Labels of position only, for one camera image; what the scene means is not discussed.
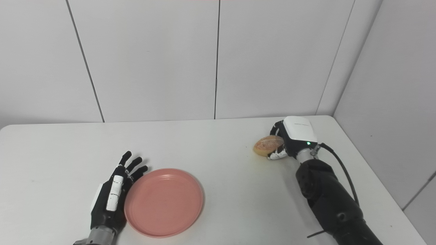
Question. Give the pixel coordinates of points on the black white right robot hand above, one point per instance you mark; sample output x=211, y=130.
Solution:
x=299, y=132

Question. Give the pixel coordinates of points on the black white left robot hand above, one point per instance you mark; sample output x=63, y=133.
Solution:
x=102, y=207

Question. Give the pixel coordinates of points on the golden bread roll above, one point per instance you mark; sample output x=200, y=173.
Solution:
x=265, y=144

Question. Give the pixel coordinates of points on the pink round plate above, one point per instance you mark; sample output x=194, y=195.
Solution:
x=163, y=202

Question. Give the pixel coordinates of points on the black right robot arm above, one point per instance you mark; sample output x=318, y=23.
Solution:
x=327, y=197

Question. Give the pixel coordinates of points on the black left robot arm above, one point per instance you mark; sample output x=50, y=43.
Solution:
x=100, y=236

